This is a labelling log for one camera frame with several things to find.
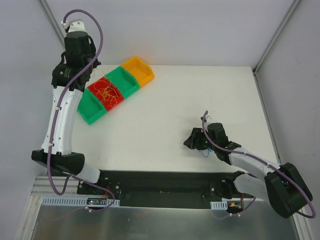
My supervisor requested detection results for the blue thin wire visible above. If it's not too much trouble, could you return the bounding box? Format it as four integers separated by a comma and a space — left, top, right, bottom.
198, 148, 215, 159

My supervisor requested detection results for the yellow thin wire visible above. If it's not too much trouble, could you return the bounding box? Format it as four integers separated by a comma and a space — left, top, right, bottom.
89, 68, 121, 108

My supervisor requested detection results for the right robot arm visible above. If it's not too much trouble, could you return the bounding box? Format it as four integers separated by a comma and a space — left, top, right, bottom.
183, 123, 316, 219

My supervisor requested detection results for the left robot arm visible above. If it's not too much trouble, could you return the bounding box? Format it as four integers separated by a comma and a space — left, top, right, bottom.
31, 31, 106, 195

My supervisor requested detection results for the green plastic bin upper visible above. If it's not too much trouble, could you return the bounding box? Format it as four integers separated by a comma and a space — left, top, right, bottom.
105, 66, 140, 99

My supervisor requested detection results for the green plastic bin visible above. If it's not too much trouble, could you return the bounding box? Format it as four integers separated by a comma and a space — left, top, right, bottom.
105, 66, 140, 99
77, 88, 107, 125

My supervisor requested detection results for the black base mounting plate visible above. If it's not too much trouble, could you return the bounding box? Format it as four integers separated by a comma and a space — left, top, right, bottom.
77, 170, 253, 209

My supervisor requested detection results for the red plastic bin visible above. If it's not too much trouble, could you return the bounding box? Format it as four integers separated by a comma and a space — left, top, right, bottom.
87, 76, 124, 112

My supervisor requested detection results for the orange plastic bin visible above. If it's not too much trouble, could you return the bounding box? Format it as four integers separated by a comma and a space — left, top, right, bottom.
121, 56, 155, 88

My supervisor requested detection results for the green plastic bin lower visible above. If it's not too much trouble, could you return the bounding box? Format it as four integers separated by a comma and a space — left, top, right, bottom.
77, 88, 107, 125

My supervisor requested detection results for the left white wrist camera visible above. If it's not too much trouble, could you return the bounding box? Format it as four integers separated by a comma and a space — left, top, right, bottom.
61, 19, 87, 33

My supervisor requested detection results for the left aluminium frame post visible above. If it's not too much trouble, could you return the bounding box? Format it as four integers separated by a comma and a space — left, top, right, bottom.
37, 0, 65, 50

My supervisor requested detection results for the aluminium frame post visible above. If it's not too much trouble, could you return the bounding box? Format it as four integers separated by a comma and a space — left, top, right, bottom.
252, 0, 303, 76
37, 0, 65, 50

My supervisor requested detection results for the right white cable duct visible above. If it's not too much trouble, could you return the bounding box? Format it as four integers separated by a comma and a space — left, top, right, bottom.
210, 200, 228, 211

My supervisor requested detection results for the white cable duct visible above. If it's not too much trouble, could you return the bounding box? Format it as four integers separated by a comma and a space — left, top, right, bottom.
210, 200, 228, 211
42, 196, 120, 208

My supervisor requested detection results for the right aluminium frame post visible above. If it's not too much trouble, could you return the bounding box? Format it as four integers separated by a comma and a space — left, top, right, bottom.
252, 0, 303, 76

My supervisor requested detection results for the left white cable duct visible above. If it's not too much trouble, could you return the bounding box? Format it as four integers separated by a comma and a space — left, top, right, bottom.
42, 196, 120, 208

